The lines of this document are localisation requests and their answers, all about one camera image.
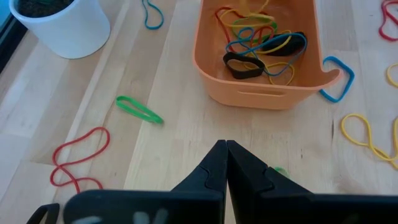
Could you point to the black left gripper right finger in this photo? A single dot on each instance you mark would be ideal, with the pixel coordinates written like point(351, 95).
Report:
point(264, 202)

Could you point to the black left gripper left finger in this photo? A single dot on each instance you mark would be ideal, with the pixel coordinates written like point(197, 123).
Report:
point(186, 205)

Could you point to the green wide rubber band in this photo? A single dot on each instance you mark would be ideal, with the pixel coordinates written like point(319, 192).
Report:
point(280, 170)
point(157, 119)

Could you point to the red thin rubber band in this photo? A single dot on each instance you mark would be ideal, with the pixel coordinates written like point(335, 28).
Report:
point(382, 29)
point(217, 15)
point(108, 140)

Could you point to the orange plastic bin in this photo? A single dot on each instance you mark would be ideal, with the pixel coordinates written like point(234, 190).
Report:
point(248, 96)

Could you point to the yellow thin rubber band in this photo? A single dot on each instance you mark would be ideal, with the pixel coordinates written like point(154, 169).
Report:
point(248, 14)
point(388, 76)
point(343, 127)
point(292, 73)

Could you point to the black wide rubber band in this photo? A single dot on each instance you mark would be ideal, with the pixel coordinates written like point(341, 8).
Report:
point(34, 214)
point(289, 46)
point(228, 60)

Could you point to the blue wide rubber band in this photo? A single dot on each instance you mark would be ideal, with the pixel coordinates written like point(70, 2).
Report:
point(350, 77)

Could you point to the blue thin rubber band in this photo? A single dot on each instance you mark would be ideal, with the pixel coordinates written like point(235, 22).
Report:
point(154, 28)
point(304, 46)

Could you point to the green thin rubber band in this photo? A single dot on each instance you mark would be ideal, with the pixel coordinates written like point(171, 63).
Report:
point(273, 26)

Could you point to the green plant in white pot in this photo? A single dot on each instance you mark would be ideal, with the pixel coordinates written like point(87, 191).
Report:
point(68, 34)

